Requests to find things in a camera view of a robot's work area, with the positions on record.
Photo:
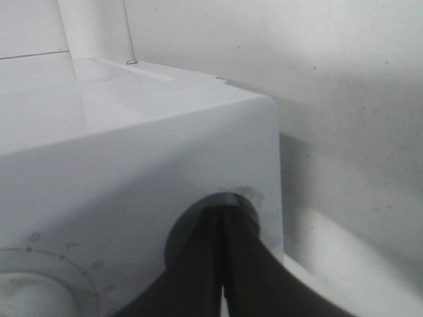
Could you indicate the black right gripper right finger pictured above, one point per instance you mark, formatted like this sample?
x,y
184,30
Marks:
x,y
256,283

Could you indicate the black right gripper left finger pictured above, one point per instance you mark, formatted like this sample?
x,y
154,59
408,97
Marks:
x,y
192,284

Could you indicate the round white door button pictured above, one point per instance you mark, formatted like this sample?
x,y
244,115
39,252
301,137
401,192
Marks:
x,y
186,223

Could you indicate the white timer knob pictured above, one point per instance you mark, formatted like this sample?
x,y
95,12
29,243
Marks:
x,y
28,294

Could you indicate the white microwave oven body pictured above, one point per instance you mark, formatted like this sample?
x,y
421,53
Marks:
x,y
99,160

